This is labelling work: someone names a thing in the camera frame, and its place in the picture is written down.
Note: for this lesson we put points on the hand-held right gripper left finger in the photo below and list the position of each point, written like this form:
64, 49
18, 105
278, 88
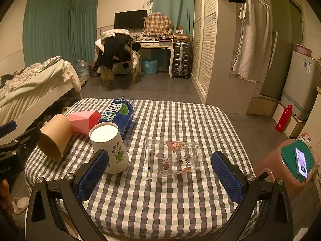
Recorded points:
93, 175

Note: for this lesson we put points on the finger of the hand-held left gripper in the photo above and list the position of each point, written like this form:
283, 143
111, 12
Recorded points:
23, 139
7, 128

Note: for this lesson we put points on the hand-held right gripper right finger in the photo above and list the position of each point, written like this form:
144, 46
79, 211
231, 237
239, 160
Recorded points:
227, 175

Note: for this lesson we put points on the clear glass cup cartoon print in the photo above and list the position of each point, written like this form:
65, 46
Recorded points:
170, 160

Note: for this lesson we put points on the white paper cup green print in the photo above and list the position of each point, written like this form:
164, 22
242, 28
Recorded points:
116, 153

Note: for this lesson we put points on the brown paper cup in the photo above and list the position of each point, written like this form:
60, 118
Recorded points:
57, 131

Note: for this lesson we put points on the person's left hand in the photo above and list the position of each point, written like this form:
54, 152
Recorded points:
5, 195

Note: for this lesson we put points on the white slipper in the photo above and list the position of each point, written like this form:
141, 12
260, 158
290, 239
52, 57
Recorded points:
20, 204

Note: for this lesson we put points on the bed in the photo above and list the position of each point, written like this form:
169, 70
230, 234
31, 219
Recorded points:
37, 98

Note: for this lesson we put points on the pink plastic stool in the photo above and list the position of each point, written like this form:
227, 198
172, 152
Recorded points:
272, 163

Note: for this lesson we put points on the pink faceted box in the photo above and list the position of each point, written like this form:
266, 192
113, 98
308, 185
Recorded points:
82, 123

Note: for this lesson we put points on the pale green blanket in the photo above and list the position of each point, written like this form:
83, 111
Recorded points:
32, 80

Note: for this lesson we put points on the green mat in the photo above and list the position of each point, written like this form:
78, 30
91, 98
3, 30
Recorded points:
288, 157

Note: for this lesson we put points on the blue plastic drink bottle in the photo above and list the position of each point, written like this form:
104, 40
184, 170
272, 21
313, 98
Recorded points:
121, 115

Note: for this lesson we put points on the smartphone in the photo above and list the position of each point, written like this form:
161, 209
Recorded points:
301, 163

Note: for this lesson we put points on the red bottle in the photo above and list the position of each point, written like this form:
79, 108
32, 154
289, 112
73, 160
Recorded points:
283, 120

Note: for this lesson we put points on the white storage box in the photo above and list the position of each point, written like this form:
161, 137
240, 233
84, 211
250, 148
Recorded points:
292, 128

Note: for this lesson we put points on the cartoon print box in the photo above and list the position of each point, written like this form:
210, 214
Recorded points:
304, 138

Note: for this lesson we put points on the clear water jug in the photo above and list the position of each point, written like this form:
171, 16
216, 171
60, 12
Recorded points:
82, 70

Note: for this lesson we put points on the floral bag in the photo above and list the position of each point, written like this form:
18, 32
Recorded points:
93, 69

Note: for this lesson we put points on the wide green curtain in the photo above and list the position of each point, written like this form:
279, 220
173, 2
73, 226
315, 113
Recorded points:
57, 25

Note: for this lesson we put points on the white small fridge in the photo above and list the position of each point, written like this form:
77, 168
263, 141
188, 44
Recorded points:
298, 80

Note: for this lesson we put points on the wooden chair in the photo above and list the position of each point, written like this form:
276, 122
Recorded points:
131, 62

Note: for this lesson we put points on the blue plastic basket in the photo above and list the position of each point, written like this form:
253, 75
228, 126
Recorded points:
150, 66

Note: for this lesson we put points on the silver suitcase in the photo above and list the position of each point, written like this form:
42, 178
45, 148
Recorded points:
181, 60

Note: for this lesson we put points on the black jacket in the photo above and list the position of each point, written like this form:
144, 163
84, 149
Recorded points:
114, 50

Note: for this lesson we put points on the white louvred wardrobe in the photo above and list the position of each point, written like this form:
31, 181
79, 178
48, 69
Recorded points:
209, 42

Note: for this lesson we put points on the white hanging towel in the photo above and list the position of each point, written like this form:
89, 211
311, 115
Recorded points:
253, 37

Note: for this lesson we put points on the white desk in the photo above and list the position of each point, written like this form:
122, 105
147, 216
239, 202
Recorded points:
155, 45

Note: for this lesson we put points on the wooden box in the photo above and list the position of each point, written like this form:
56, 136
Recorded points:
181, 38

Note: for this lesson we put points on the pink plastic basin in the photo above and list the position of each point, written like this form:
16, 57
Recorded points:
303, 49

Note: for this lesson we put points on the frosted glass door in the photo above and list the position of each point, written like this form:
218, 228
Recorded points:
283, 30

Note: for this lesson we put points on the black monitor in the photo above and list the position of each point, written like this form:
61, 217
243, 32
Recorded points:
130, 19

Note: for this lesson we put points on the plaid cloth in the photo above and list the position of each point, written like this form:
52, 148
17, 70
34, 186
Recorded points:
158, 22

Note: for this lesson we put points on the narrow green curtain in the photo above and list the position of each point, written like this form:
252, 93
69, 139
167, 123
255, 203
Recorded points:
173, 0

